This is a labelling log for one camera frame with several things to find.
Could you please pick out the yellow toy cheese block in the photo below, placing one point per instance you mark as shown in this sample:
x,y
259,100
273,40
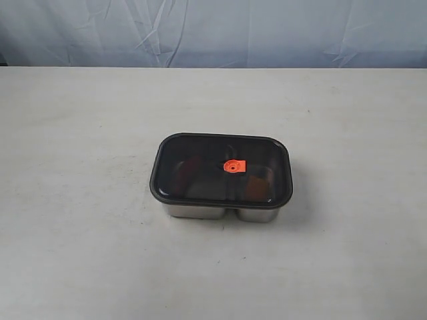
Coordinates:
x,y
257,189

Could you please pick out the stainless steel lunch box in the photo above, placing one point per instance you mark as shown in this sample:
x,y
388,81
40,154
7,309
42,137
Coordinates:
x,y
213,213

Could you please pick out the red toy sausage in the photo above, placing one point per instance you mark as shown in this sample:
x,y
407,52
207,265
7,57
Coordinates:
x,y
186,173

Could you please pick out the dark transparent box lid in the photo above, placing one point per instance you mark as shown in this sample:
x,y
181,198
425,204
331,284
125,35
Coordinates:
x,y
227,161

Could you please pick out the blue-grey backdrop cloth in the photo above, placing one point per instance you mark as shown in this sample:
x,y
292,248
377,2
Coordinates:
x,y
217,34

